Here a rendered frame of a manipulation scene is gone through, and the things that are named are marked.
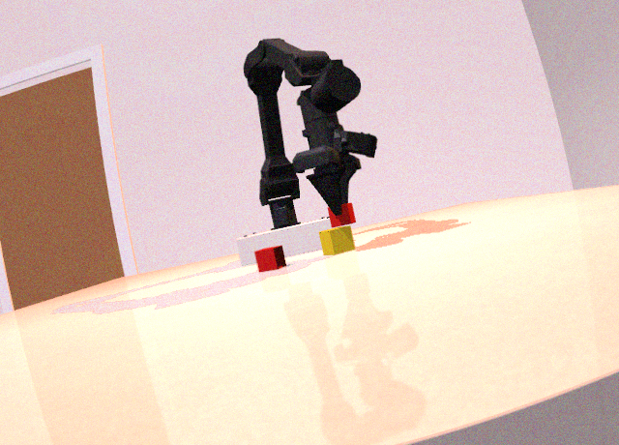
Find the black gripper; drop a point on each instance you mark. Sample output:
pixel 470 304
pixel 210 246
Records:
pixel 332 171

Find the red cube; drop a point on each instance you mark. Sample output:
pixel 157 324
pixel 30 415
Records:
pixel 270 259
pixel 347 216

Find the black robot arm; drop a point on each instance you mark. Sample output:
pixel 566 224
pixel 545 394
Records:
pixel 333 86

